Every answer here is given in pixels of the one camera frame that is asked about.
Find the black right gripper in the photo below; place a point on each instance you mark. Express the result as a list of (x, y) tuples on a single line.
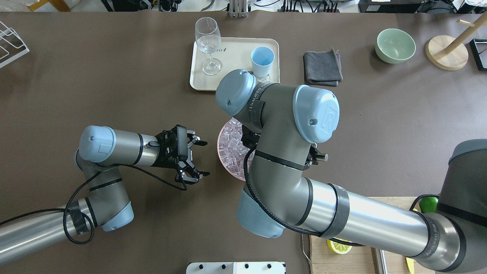
[(249, 140)]

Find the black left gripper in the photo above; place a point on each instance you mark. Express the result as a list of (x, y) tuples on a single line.
[(166, 160)]

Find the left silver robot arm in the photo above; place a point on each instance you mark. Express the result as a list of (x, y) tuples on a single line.
[(43, 204)]

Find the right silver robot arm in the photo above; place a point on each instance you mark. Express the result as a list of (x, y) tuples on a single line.
[(290, 120)]

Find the pile of clear ice cubes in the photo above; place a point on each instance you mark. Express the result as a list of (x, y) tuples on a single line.
[(234, 146)]

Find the blue plastic cup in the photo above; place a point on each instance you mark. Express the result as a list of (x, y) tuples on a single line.
[(262, 59)]

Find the pink bowl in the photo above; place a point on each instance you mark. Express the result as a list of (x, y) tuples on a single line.
[(228, 156)]

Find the grey folded cloth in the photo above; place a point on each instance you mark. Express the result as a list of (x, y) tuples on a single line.
[(323, 68)]

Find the half lemon slice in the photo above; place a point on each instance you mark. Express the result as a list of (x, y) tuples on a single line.
[(339, 246)]

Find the cream serving tray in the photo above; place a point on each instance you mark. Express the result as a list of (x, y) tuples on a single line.
[(234, 53)]

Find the bamboo cutting board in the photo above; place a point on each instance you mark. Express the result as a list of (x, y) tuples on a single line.
[(359, 260)]

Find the clear wine glass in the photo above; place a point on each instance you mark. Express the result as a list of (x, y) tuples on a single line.
[(208, 41)]

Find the green lime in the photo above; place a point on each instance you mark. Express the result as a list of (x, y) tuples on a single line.
[(428, 204)]

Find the green bowl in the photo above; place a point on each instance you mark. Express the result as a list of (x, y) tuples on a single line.
[(394, 46)]

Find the yellow plastic knife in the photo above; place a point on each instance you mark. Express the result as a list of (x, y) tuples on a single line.
[(410, 265)]

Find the wooden glass tree stand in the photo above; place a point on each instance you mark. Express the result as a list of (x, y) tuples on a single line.
[(450, 53)]

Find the black tray with glasses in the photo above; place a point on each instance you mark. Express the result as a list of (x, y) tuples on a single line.
[(478, 48)]

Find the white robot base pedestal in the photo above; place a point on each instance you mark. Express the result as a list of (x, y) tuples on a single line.
[(245, 267)]

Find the aluminium frame post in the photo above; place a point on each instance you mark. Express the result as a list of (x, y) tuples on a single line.
[(239, 8)]

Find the white wire cup rack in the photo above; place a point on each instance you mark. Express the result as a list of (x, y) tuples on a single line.
[(12, 46)]

